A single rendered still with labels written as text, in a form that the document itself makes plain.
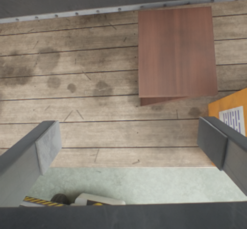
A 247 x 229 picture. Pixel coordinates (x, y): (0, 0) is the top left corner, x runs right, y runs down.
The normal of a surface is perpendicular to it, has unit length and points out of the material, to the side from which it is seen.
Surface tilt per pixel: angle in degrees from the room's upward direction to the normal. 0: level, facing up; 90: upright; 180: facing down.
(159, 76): 0
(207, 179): 0
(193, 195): 0
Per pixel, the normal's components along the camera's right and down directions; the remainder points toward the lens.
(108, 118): -0.11, -0.14
